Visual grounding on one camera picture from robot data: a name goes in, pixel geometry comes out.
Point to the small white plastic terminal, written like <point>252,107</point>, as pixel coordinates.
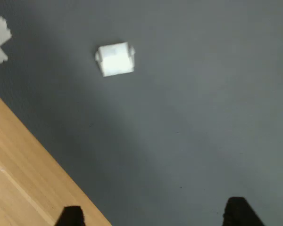
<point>115,61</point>

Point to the dark grey mat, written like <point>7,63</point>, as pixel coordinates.
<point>179,117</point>

